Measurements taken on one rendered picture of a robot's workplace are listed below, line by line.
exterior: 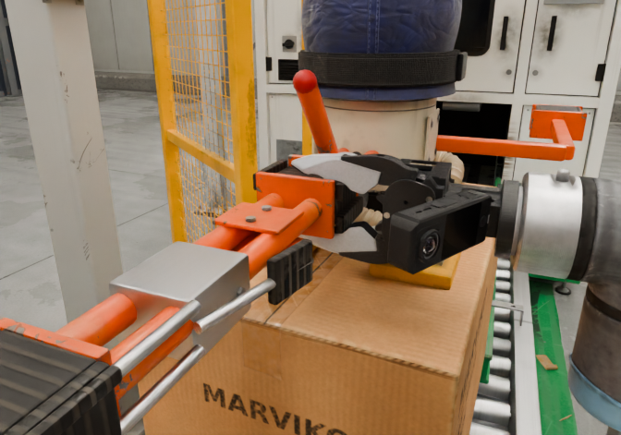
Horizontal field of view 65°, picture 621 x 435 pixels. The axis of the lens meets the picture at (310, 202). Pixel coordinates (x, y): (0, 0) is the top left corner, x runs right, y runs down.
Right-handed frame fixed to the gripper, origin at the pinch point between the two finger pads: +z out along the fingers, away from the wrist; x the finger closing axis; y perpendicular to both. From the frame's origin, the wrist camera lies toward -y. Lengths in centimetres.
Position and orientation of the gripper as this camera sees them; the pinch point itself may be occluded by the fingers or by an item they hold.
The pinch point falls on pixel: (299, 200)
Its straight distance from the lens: 48.8
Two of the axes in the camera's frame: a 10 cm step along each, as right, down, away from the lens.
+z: -9.3, -1.2, 3.4
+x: 0.0, -9.4, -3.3
